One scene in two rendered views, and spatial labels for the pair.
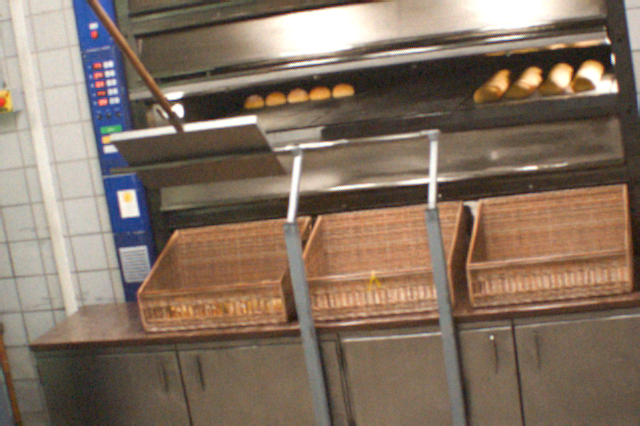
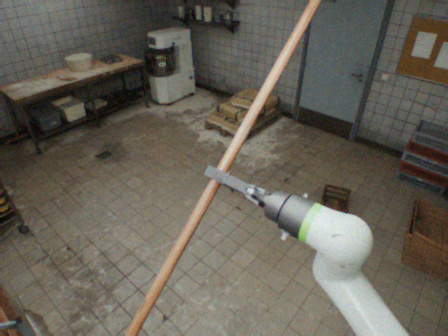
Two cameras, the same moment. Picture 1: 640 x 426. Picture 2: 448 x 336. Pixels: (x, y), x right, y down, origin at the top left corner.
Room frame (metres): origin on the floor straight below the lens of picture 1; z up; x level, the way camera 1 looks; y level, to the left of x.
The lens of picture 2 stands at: (4.26, 0.90, 2.44)
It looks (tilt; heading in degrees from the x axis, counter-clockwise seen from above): 37 degrees down; 204
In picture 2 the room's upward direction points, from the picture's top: straight up
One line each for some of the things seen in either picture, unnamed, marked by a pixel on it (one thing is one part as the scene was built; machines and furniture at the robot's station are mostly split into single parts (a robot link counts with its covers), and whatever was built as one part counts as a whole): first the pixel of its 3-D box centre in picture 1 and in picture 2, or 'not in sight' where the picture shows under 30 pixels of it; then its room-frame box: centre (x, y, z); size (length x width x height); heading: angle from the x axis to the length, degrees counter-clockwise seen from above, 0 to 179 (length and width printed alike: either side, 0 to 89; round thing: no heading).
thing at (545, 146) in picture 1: (383, 162); not in sight; (4.72, -0.26, 1.02); 1.79 x 0.11 x 0.19; 73
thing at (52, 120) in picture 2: not in sight; (45, 117); (1.60, -3.44, 0.35); 0.50 x 0.36 x 0.24; 73
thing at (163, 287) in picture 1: (228, 273); not in sight; (4.63, 0.37, 0.72); 0.56 x 0.49 x 0.28; 74
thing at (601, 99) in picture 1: (378, 124); not in sight; (4.74, -0.26, 1.16); 1.80 x 0.06 x 0.04; 73
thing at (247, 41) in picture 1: (361, 24); not in sight; (4.72, -0.26, 1.54); 1.79 x 0.11 x 0.19; 73
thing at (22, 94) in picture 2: not in sight; (82, 98); (0.93, -3.23, 0.45); 2.20 x 0.80 x 0.90; 163
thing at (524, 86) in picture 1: (541, 80); not in sight; (4.97, -0.94, 1.21); 0.61 x 0.48 x 0.06; 163
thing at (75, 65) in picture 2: not in sight; (80, 63); (0.76, -3.27, 1.01); 0.43 x 0.42 x 0.21; 163
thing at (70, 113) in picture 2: not in sight; (69, 108); (1.20, -3.31, 0.35); 0.50 x 0.36 x 0.24; 75
